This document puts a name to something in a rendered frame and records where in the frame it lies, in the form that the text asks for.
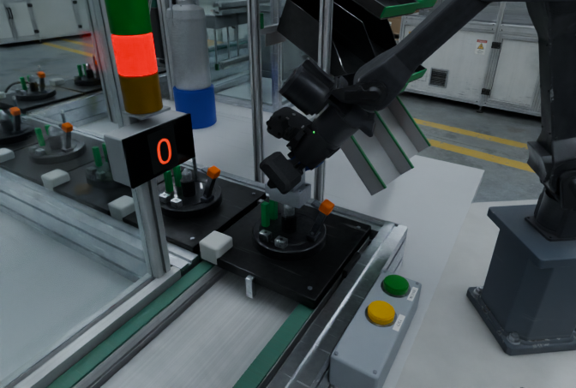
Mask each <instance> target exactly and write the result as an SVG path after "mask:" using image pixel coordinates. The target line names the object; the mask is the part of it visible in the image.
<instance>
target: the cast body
mask: <svg viewBox="0 0 576 388"><path fill-rule="evenodd" d="M301 177H302V178H301V181H300V183H298V185H296V186H295V187H294V188H293V189H292V190H290V191H289V192H288V193H287V194H282V193H280V191H279V190H278V189H277V188H270V187H268V185H267V182H266V183H265V193H267V194H269V199H270V200H274V201H277V202H279V203H282V204H285V205H288V206H293V207H296V208H301V207H302V206H303V205H304V204H305V203H306V202H307V201H308V200H309V199H310V198H311V184H309V183H306V182H305V168H304V169H303V174H302V175H301Z"/></svg>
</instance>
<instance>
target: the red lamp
mask: <svg viewBox="0 0 576 388"><path fill-rule="evenodd" d="M111 40H112V45H113V50H114V54H115V59H116V64H117V72H118V73H119V74H120V75H122V76H144V75H151V74H154V73H156V72H157V71H158V66H157V60H156V55H155V49H154V42H153V33H152V32H150V33H146V34H140V35H113V34H112V35H111Z"/></svg>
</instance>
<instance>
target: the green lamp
mask: <svg viewBox="0 0 576 388"><path fill-rule="evenodd" d="M105 8H106V14H107V18H108V22H109V28H110V32H111V34H113V35H140V34H146V33H150V32H151V31H152V25H151V19H150V13H149V7H148V0H105Z"/></svg>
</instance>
